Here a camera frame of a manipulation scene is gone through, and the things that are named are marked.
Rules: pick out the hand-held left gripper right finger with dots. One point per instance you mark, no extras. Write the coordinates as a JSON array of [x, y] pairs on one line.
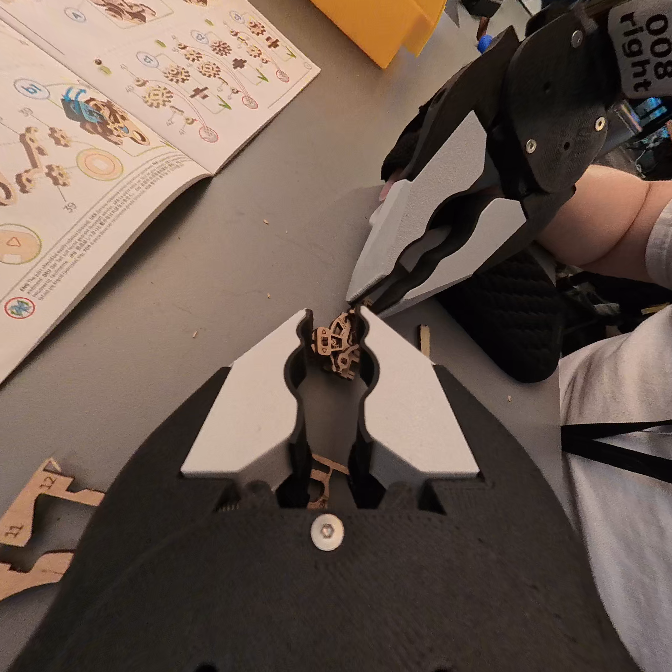
[[414, 420]]

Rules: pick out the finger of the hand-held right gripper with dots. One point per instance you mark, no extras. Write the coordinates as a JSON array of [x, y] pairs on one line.
[[446, 162], [483, 246]]

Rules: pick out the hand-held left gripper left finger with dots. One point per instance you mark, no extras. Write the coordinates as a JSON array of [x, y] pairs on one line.
[[246, 420]]

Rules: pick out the small wooden model sub-assembly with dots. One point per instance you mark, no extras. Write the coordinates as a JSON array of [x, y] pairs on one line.
[[330, 341]]

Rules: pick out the person's right forearm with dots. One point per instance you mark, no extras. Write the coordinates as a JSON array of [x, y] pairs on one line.
[[619, 225]]

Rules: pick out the laser-cut wooden parts sheet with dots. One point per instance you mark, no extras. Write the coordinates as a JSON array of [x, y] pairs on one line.
[[31, 525]]

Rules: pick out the person's right hand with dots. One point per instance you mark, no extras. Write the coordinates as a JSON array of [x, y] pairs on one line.
[[386, 191]]

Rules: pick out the short wooden stick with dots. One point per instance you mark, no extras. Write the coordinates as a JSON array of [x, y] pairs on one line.
[[425, 344]]

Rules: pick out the black textured armrest pad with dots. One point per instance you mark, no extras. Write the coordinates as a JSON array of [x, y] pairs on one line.
[[498, 325]]

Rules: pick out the yellow plastic bin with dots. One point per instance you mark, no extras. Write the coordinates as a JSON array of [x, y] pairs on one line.
[[378, 26]]

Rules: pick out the person's white shirt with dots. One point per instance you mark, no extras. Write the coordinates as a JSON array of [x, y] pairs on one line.
[[619, 525]]

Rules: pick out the illustrated instruction booklet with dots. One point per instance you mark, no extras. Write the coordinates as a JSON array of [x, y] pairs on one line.
[[131, 157]]

